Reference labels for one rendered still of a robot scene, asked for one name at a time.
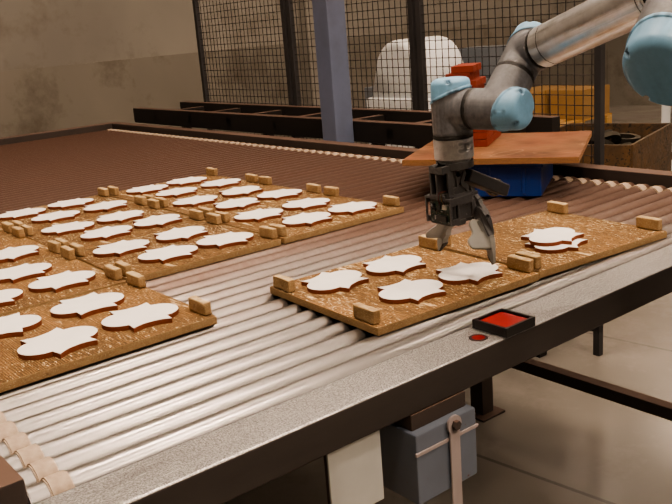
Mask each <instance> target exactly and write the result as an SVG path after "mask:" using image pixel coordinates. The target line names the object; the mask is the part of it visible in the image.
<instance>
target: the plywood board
mask: <svg viewBox="0 0 672 504"><path fill-rule="evenodd" d="M591 136H592V131H566V132H531V133H501V135H500V136H499V137H498V138H497V139H495V140H494V141H493V142H492V143H491V144H490V145H489V146H487V147H474V156H473V157H472V158H473V159H474V165H499V164H563V163H579V162H580V160H581V158H582V156H583V154H584V152H585V149H586V147H587V145H588V143H589V141H590V138H591ZM436 161H437V160H435V159H434V146H433V141H431V142H430V143H428V144H427V145H425V146H423V147H422V148H420V149H419V150H417V151H416V152H414V153H412V154H411V155H409V156H408V157H406V158H405V159H403V160H402V166H430V165H434V164H436Z"/></svg>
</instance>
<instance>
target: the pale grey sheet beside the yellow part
mask: <svg viewBox="0 0 672 504"><path fill-rule="evenodd" d="M326 458H327V469H328V481H329V492H330V503H331V504H375V503H376V502H378V501H380V500H382V499H384V487H383V473H382V458H381V444H380V430H378V431H376V432H374V433H372V434H370V435H368V436H366V437H363V438H361V439H359V440H357V441H355V442H353V443H351V444H349V445H346V446H344V447H342V448H340V449H338V450H336V451H334V452H332V453H329V454H327V455H326Z"/></svg>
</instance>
